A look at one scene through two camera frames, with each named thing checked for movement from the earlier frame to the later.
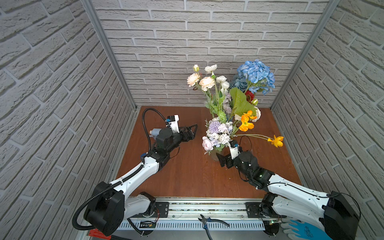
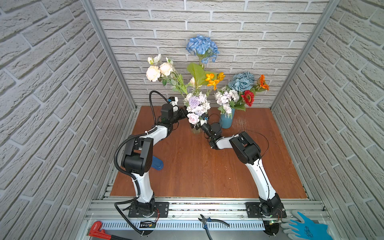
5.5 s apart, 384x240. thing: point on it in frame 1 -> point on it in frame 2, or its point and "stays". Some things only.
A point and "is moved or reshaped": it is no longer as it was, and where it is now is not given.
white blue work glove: x=301 y=230 stays
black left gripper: x=188 y=137 -> x=182 y=111
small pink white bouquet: x=218 y=135 is moved or reshaped
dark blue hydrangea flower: x=258 y=75 -> x=204 y=47
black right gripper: x=222 y=160 -> x=200 y=125
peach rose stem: x=204 y=83 -> x=165 y=72
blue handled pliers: x=205 y=220 stays
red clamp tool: x=95 y=232 stays
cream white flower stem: x=221 y=87 -> x=157 y=58
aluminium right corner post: x=329 y=11 stays
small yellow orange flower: x=246 y=125 -> x=212 y=82
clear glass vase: x=213 y=154 is moved or reshaped
